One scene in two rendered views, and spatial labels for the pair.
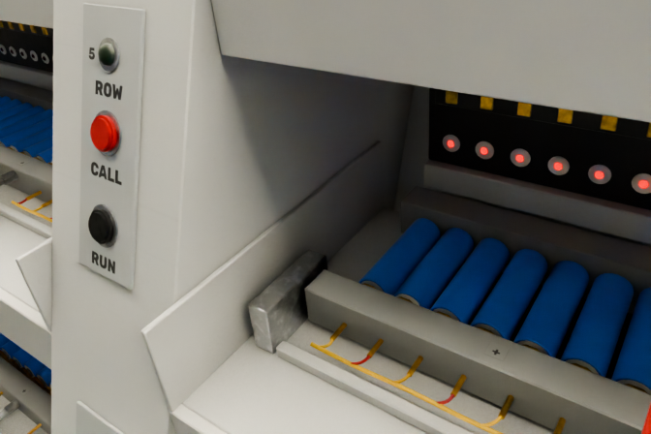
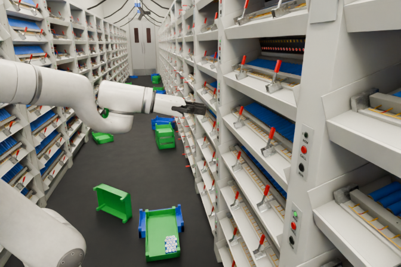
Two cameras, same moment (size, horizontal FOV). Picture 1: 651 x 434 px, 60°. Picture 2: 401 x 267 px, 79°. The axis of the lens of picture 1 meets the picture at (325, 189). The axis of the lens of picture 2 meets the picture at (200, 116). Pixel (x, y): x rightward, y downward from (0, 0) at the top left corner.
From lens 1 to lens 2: 0.32 m
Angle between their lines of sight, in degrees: 44
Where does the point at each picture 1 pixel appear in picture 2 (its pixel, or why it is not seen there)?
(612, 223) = not seen: outside the picture
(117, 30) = (308, 131)
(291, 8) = (342, 137)
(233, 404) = (326, 213)
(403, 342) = (373, 213)
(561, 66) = (391, 167)
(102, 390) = (298, 201)
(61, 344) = (290, 188)
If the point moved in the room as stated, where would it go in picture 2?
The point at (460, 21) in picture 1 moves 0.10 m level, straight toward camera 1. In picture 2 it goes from (372, 152) to (337, 170)
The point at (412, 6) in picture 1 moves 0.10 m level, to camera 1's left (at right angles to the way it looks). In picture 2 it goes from (364, 146) to (302, 131)
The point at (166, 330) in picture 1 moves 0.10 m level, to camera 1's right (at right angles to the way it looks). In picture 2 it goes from (312, 192) to (369, 216)
